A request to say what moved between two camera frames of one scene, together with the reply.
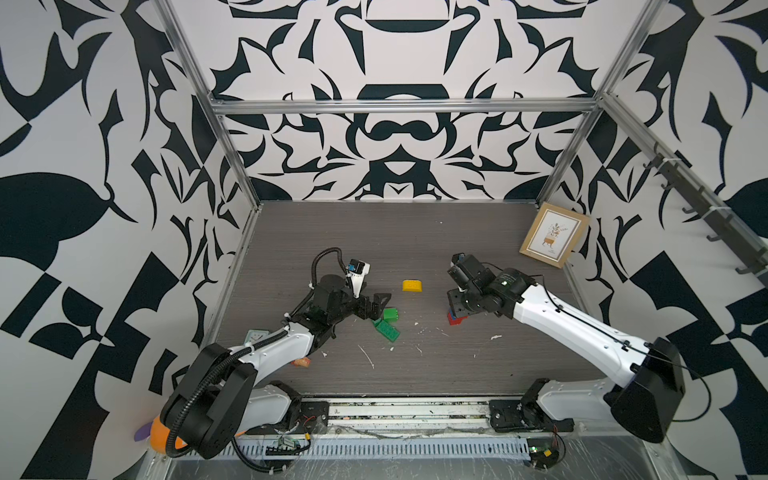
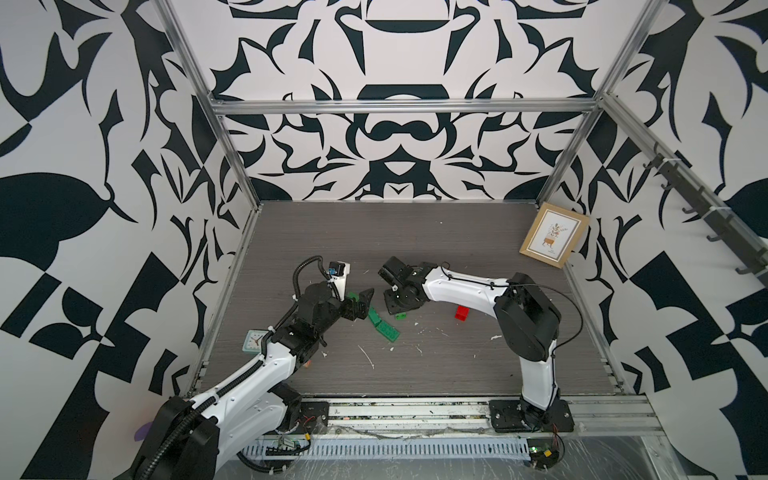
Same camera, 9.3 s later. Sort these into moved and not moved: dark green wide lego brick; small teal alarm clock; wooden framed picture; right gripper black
Moved: right gripper black
Not moved: wooden framed picture; dark green wide lego brick; small teal alarm clock
